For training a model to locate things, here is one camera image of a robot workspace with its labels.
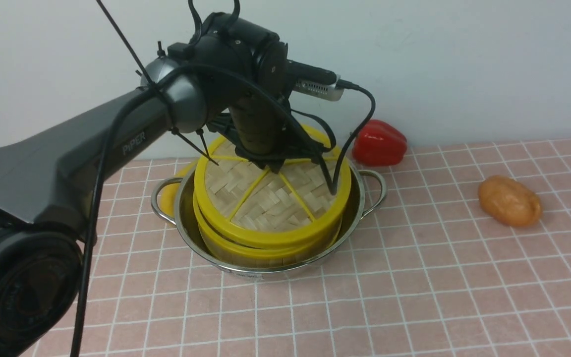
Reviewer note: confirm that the pink checkered tablecloth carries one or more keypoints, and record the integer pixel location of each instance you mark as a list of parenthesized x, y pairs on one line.
[(429, 274)]

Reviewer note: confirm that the red bell pepper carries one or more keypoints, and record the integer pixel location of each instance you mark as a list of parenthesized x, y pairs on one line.
[(379, 144)]

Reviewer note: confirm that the yellow object behind pot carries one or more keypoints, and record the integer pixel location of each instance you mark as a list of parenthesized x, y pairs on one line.
[(168, 194)]

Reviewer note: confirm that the yellow bamboo steamer lid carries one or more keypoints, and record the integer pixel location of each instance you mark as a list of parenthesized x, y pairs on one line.
[(258, 208)]

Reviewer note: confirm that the stainless steel pot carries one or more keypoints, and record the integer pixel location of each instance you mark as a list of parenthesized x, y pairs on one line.
[(186, 224)]

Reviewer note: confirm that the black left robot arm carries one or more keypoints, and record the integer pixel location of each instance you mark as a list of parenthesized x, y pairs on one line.
[(233, 77)]

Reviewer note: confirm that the yellow bamboo steamer basket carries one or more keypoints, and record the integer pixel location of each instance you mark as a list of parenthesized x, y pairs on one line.
[(239, 255)]

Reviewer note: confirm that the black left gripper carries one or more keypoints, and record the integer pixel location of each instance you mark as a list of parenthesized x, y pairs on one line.
[(260, 134)]

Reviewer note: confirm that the orange potato toy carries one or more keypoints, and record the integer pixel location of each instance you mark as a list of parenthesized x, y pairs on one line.
[(509, 202)]

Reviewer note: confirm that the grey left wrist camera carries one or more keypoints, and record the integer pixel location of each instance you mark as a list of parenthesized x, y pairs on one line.
[(313, 81)]

